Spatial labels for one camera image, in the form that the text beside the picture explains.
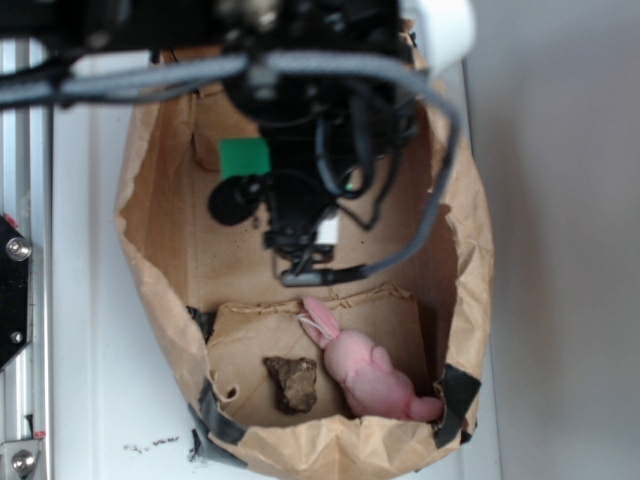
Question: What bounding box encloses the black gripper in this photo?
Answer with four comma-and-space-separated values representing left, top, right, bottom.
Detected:
264, 169, 337, 260

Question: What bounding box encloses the green rectangular block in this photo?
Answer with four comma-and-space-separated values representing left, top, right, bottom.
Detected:
218, 137, 271, 180

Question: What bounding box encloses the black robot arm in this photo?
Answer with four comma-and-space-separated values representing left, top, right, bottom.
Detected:
1, 1, 476, 274

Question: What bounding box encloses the black foam microphone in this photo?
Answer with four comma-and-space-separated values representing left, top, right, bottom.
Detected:
207, 175, 263, 226

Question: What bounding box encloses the brown paper bag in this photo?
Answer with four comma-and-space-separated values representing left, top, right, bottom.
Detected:
115, 84, 494, 479

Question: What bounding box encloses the brown rock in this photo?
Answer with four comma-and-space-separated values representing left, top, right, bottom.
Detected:
263, 356, 317, 415

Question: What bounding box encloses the pink plush bunny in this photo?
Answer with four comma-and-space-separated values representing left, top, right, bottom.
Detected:
298, 297, 444, 423

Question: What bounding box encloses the white tray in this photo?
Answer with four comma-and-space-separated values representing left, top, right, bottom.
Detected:
50, 103, 500, 479

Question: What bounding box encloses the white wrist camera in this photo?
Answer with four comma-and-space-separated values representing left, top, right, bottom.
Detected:
303, 209, 340, 263

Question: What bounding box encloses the grey braided cable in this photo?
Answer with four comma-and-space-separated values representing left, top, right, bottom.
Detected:
0, 51, 464, 287

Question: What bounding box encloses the aluminium frame rail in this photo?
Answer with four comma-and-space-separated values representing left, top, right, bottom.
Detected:
1, 107, 52, 479

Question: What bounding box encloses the black mounting bracket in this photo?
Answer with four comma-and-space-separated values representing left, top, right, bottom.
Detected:
1, 214, 33, 373

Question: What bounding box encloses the silver corner bracket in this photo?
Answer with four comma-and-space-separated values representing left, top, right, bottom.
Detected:
1, 439, 41, 480

